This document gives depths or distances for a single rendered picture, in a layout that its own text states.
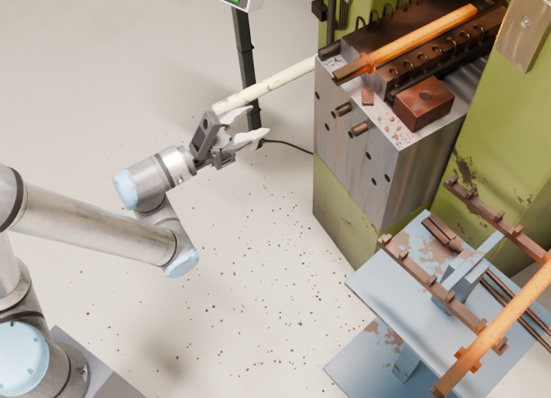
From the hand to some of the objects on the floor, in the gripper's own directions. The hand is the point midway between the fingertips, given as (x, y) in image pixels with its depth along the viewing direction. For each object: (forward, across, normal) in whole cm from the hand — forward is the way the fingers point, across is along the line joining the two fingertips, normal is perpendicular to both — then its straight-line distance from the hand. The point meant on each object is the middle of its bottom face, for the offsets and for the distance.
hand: (257, 117), depth 137 cm
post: (+25, -58, -100) cm, 118 cm away
